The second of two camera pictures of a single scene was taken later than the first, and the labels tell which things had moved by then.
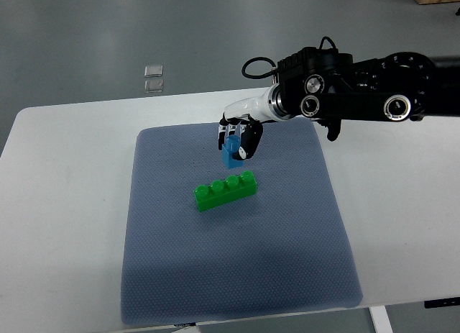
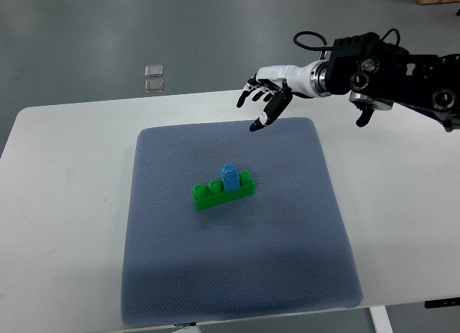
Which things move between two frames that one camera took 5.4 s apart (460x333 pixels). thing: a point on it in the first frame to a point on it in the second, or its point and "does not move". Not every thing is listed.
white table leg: [381, 319] does not move
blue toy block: [232, 144] to [231, 178]
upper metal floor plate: [153, 71] does not move
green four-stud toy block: [219, 193] does not move
